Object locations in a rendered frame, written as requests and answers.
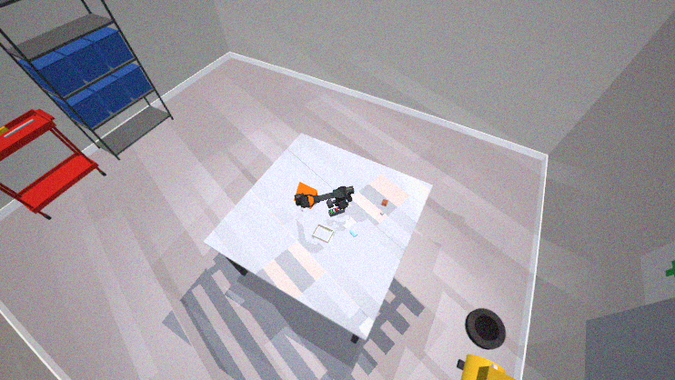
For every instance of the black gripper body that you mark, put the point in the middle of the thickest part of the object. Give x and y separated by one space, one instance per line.
330 202

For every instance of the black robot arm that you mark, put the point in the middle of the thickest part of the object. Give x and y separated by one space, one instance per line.
341 192

